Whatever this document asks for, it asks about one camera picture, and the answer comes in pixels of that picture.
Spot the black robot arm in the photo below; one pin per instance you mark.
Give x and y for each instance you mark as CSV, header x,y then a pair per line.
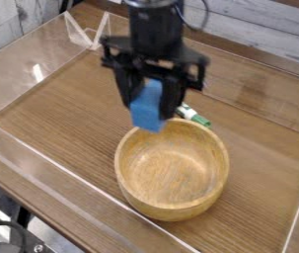
x,y
155,2

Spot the clear acrylic tray wall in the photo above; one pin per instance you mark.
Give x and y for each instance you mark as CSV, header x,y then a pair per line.
x,y
56,170

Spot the blue rectangular block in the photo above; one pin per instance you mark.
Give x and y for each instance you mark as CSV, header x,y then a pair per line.
x,y
145,108

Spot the metal table bracket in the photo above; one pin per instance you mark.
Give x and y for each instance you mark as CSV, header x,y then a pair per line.
x,y
35,245

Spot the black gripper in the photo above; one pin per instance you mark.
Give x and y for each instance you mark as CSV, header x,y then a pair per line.
x,y
153,52

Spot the green white marker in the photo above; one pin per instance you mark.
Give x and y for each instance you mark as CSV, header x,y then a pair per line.
x,y
186,112

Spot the brown wooden bowl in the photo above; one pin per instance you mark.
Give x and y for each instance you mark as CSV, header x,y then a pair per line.
x,y
173,172

